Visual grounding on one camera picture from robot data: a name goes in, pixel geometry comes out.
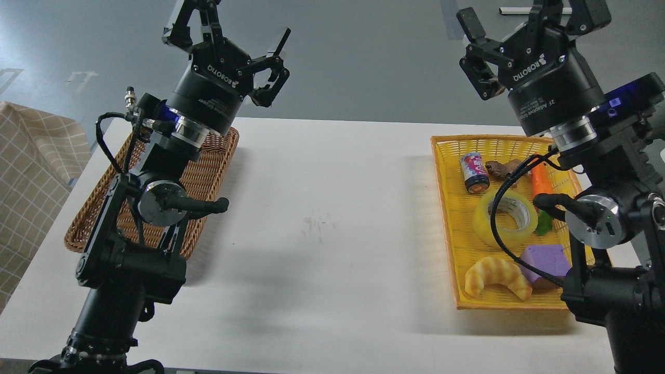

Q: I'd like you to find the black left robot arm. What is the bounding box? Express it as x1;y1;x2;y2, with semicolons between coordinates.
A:
28;1;291;373

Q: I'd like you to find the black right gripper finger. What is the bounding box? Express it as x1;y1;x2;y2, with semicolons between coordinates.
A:
457;7;508;100
529;1;612;36

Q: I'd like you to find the small drink can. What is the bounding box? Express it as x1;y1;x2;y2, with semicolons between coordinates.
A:
459;152;490;194

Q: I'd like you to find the yellow plastic basket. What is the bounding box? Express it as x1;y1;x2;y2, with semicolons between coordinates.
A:
430;135;582;312

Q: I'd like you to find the brown toy animal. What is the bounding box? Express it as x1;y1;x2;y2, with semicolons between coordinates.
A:
485;159;523;184

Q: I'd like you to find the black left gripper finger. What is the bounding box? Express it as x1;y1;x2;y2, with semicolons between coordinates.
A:
236;28;291;108
162;1;225;59

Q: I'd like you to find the purple foam cube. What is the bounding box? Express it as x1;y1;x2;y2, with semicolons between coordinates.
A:
520;244;571;291

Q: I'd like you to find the toy croissant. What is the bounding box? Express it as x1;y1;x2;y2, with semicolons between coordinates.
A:
464;256;533;301

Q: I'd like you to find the beige checkered cloth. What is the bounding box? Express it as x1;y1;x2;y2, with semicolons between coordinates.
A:
1;101;91;309

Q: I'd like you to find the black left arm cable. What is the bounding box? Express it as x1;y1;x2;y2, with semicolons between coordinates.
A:
96;112;146;245

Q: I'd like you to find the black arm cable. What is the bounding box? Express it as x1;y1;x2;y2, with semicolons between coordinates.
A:
96;112;146;245
491;145;567;287

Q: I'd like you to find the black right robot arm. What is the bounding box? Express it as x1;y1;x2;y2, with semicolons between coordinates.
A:
457;1;664;373

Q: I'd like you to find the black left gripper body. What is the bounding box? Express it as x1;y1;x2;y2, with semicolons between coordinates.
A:
168;41;254;135

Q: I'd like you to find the brown wicker basket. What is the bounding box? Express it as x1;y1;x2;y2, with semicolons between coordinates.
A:
64;127;240;260

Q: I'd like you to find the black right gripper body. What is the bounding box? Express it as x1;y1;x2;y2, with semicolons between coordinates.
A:
497;25;605;137

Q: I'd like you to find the yellow tape roll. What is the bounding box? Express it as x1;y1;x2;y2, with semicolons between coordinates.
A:
472;190;538;249

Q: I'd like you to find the white table leg base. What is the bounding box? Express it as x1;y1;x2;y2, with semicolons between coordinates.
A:
499;6;532;15

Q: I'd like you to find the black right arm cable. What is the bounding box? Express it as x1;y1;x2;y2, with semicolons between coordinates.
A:
491;145;567;287

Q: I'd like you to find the orange toy carrot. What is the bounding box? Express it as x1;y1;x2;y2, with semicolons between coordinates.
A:
530;163;554;236

